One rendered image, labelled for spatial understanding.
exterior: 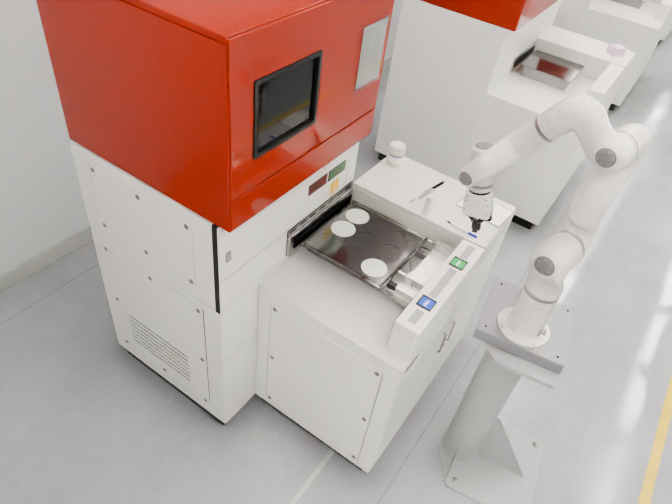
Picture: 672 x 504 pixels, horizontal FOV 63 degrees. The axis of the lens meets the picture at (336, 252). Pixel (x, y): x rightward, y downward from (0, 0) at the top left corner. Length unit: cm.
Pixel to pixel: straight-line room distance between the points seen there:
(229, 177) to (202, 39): 37
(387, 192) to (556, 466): 150
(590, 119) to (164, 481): 209
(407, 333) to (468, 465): 104
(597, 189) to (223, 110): 105
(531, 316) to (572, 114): 70
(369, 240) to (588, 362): 164
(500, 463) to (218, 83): 207
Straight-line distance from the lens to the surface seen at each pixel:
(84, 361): 300
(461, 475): 271
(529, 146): 179
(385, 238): 223
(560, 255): 180
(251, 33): 143
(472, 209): 200
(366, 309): 205
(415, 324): 186
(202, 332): 218
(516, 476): 280
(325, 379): 220
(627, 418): 328
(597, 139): 163
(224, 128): 148
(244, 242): 187
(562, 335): 218
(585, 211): 177
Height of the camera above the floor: 234
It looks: 42 degrees down
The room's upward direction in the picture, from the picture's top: 9 degrees clockwise
